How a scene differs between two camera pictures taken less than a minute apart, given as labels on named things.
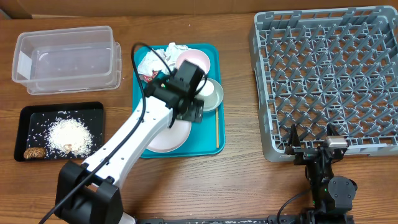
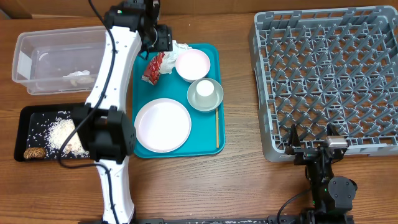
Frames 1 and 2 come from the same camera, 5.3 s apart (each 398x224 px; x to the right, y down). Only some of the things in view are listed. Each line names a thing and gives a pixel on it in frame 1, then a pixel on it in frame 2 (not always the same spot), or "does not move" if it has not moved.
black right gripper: (303, 155) does not move
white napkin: (170, 55) does not move
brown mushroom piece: (35, 152) does not move
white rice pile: (68, 137) does not move
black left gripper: (194, 111) -> (165, 41)
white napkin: (151, 62) -> (83, 76)
